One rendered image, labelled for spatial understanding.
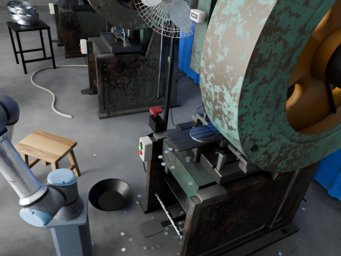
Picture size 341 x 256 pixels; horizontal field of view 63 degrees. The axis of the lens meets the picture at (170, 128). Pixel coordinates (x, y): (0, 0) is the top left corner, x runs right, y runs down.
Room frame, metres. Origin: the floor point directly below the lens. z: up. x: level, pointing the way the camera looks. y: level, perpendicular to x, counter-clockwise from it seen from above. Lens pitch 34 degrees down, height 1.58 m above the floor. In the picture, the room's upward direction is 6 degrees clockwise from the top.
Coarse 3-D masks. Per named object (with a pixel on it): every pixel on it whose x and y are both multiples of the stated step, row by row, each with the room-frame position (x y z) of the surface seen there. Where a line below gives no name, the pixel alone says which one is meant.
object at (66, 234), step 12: (84, 204) 0.90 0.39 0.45; (84, 216) 0.83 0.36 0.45; (60, 228) 0.78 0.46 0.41; (72, 228) 0.79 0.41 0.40; (84, 228) 0.82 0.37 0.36; (60, 240) 0.77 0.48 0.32; (72, 240) 0.79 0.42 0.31; (84, 240) 0.81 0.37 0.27; (60, 252) 0.77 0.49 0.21; (72, 252) 0.78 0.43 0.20; (84, 252) 0.81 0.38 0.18
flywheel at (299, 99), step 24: (336, 24) 0.84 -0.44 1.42; (312, 48) 0.81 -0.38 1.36; (336, 48) 0.79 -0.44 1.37; (312, 72) 0.82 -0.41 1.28; (336, 72) 0.75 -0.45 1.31; (312, 96) 0.86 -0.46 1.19; (336, 96) 0.93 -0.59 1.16; (288, 120) 0.82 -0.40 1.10; (312, 120) 0.89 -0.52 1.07; (336, 120) 0.91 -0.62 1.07
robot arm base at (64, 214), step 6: (78, 198) 0.87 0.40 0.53; (66, 204) 0.81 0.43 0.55; (72, 204) 0.83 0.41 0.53; (78, 204) 0.85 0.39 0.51; (60, 210) 0.80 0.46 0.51; (66, 210) 0.81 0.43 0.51; (72, 210) 0.82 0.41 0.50; (78, 210) 0.84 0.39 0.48; (54, 216) 0.80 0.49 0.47; (60, 216) 0.79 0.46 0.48; (66, 216) 0.80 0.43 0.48; (72, 216) 0.80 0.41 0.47
